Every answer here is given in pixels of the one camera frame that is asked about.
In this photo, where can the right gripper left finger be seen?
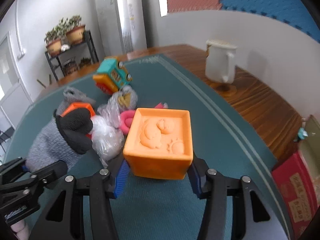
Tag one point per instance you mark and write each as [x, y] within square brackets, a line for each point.
[63, 216]

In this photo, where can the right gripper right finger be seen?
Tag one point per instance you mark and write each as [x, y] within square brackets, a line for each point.
[252, 217]

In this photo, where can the orange embossed toy cube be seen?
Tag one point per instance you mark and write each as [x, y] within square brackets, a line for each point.
[159, 144]

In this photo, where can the red storage box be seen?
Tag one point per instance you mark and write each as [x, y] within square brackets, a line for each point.
[297, 179]

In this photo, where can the crumpled clear plastic bag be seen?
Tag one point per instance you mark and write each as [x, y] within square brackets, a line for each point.
[107, 138]

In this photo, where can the teal box clasp tag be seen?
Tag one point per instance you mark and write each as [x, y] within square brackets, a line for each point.
[302, 134]

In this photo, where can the dark patterned shelf pot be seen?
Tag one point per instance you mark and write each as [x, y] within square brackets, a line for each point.
[69, 67]

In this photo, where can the small grey plush toy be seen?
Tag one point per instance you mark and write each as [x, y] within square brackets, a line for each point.
[124, 100]

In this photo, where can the small lower shelf plant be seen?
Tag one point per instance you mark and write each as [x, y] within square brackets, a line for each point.
[85, 61]

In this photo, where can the teal orange toy bus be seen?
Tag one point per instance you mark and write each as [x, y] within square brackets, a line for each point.
[111, 75]

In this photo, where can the black metal plant shelf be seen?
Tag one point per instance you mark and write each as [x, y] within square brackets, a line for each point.
[55, 62]

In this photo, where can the left potted plant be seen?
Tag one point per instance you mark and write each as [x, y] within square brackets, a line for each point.
[53, 41]

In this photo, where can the potted plant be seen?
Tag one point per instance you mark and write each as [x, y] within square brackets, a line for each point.
[53, 41]
[72, 30]

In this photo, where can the white ceramic mug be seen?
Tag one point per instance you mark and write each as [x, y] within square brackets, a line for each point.
[220, 61]

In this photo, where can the right potted plant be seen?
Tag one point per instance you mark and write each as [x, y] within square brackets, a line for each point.
[72, 30]

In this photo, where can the pink knotted rope toy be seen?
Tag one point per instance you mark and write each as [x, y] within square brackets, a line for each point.
[126, 119]

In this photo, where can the blue foam wall tile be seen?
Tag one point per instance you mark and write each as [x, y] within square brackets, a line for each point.
[291, 12]

